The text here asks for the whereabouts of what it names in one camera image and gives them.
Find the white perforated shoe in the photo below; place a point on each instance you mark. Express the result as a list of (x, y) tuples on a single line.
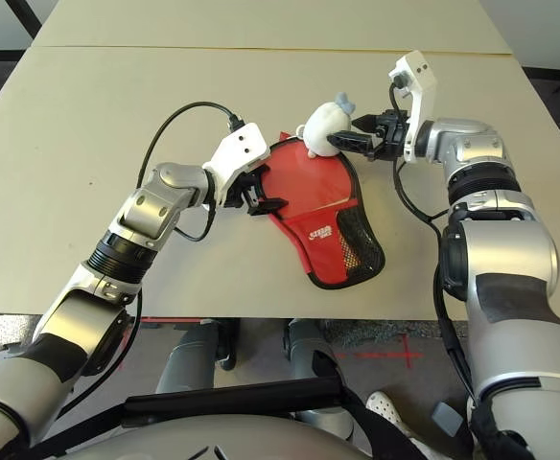
[(385, 407)]

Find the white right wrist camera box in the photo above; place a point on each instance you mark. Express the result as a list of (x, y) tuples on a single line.
[(421, 81)]

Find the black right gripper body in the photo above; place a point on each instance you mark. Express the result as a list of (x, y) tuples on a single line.
[(388, 136)]

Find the grey left robot leg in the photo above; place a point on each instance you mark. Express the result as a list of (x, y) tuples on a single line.
[(189, 359)]

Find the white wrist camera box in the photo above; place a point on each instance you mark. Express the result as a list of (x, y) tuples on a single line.
[(421, 81), (239, 146)]

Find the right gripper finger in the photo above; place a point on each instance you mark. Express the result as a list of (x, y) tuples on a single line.
[(352, 141), (367, 122)]

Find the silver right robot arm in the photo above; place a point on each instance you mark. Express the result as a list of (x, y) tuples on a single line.
[(496, 268)]

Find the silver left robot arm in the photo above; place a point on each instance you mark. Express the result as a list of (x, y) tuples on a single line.
[(141, 211)]

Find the dark speckled foam mat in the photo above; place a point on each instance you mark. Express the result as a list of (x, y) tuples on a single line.
[(366, 335)]

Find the grey robot torso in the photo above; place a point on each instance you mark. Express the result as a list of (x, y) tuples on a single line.
[(213, 443)]

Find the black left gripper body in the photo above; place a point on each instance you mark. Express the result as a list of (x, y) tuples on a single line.
[(239, 194)]

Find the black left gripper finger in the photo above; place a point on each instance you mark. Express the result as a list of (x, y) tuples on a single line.
[(268, 207), (261, 170)]

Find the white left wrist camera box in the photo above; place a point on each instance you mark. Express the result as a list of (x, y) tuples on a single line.
[(239, 146)]

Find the black metal frame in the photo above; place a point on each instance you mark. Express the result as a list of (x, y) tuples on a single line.
[(28, 19)]

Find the red black paddle case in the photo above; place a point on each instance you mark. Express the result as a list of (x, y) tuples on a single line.
[(323, 259)]

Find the black torso harness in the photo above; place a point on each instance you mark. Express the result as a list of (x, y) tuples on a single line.
[(237, 397)]

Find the grey rectangular block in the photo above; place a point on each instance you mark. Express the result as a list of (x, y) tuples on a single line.
[(447, 418)]

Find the grey right robot leg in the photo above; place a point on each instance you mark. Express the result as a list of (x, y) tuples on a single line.
[(309, 354)]

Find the grey robot leg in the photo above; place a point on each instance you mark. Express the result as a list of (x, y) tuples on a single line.
[(309, 354), (189, 359)]

